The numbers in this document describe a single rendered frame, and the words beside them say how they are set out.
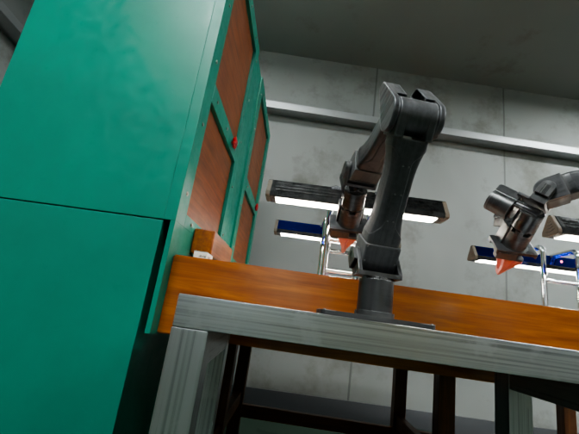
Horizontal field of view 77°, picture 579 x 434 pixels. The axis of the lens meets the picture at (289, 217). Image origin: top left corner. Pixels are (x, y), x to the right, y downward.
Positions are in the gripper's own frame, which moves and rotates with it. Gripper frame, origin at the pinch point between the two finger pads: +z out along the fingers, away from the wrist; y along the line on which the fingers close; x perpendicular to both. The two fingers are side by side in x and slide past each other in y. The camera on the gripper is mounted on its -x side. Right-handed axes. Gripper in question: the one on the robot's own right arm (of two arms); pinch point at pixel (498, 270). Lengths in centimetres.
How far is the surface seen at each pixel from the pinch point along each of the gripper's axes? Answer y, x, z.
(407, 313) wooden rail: 27.3, 19.4, 1.1
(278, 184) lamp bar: 65, -30, 0
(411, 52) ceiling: -17, -269, -12
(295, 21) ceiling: 84, -256, -26
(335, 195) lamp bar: 45, -28, 0
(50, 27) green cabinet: 132, -26, -43
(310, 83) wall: 66, -262, 23
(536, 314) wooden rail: -2.0, 16.4, -1.7
